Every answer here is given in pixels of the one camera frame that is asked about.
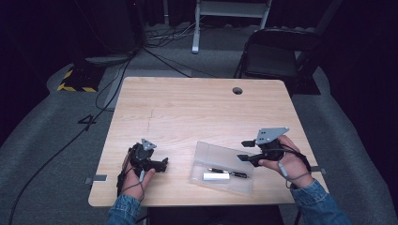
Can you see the black yellow striped base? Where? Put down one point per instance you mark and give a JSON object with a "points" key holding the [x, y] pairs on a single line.
{"points": [[79, 79]]}

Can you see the black folding chair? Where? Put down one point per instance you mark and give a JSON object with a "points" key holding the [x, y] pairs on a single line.
{"points": [[275, 59]]}

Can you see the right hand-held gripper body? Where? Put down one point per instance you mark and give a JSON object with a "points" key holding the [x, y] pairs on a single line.
{"points": [[269, 137]]}

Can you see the grey metal table bracket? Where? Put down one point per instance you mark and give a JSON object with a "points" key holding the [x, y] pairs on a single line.
{"points": [[317, 170], [99, 178]]}

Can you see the person's right hand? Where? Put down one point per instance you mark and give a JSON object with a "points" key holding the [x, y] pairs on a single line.
{"points": [[294, 168]]}

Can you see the white eraser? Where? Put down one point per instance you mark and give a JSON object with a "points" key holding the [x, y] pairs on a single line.
{"points": [[216, 176]]}

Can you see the clear plastic pencil case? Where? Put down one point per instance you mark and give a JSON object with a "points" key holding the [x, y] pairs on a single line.
{"points": [[219, 156]]}

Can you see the black equipment cabinet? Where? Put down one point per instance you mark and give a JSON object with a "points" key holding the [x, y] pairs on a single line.
{"points": [[109, 28]]}

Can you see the person's left hand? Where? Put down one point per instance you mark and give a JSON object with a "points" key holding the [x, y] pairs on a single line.
{"points": [[133, 186]]}

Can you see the white metal stand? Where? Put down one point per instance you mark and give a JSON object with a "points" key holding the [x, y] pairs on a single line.
{"points": [[231, 9]]}

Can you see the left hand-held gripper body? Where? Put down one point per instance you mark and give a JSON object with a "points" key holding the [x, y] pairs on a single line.
{"points": [[142, 156]]}

